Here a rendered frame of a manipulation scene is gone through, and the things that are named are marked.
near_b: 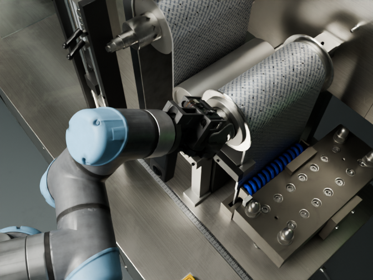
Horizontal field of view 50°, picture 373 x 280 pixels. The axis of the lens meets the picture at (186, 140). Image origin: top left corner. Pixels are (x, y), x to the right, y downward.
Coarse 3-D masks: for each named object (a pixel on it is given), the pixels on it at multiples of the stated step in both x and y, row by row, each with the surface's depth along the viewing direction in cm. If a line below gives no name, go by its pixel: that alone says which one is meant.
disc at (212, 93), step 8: (208, 96) 83; (216, 96) 80; (224, 96) 77; (232, 104) 77; (240, 112) 76; (240, 120) 77; (248, 128) 77; (248, 136) 78; (240, 144) 83; (248, 144) 80
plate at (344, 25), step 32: (256, 0) 104; (288, 0) 96; (320, 0) 88; (352, 0) 82; (256, 32) 111; (288, 32) 101; (320, 32) 93; (352, 32) 84; (352, 64) 91; (352, 96) 96
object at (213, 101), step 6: (300, 42) 89; (312, 48) 87; (318, 54) 86; (324, 66) 87; (210, 102) 82; (216, 102) 80; (222, 102) 78; (222, 108) 79; (228, 108) 78; (228, 114) 79; (234, 114) 77; (234, 120) 78; (240, 126) 78; (240, 132) 79; (234, 138) 82; (240, 138) 80; (234, 144) 84
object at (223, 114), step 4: (216, 108) 81; (220, 108) 80; (216, 112) 80; (220, 112) 79; (224, 112) 79; (220, 116) 79; (224, 116) 79; (228, 116) 79; (228, 120) 79; (224, 124) 79; (232, 128) 80; (232, 132) 80; (228, 136) 81; (232, 136) 81; (228, 140) 82
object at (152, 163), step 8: (176, 152) 68; (152, 160) 72; (160, 160) 70; (168, 160) 68; (176, 160) 70; (152, 168) 74; (160, 168) 72; (168, 168) 70; (160, 176) 73; (168, 176) 72
